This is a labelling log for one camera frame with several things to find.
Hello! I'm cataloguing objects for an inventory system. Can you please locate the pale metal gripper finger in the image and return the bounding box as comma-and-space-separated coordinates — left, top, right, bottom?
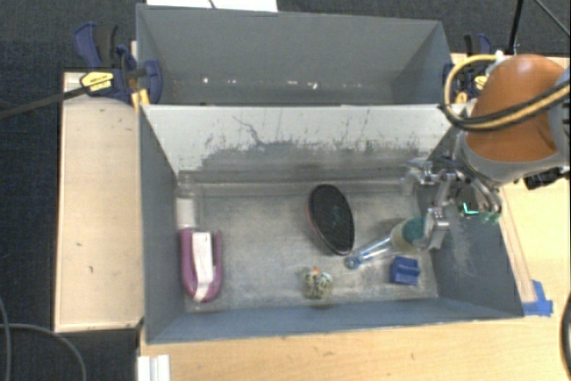
402, 159, 448, 196
420, 207, 451, 253

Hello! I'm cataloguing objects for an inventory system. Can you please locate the blue block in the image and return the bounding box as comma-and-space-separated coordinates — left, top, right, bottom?
388, 254, 422, 286

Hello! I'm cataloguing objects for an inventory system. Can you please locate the black oval brush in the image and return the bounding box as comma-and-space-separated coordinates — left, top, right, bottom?
306, 184, 357, 257

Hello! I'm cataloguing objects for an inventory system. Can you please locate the speckled toy animal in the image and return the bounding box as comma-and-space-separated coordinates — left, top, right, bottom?
301, 266, 335, 301

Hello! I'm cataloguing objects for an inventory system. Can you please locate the grey metal bin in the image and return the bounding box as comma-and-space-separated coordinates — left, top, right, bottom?
135, 3, 525, 345

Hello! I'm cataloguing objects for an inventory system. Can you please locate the purple and white bottle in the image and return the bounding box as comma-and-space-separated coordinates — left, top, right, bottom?
178, 228, 224, 304

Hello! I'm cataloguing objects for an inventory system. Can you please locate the pale wood board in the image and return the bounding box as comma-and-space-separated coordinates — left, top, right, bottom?
54, 70, 145, 334

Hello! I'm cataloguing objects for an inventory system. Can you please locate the clear handled green dish brush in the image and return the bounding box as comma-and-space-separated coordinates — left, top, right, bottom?
343, 215, 430, 270

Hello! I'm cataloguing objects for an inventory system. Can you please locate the black cylinder on white bracket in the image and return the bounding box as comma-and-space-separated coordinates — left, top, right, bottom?
522, 166, 571, 192

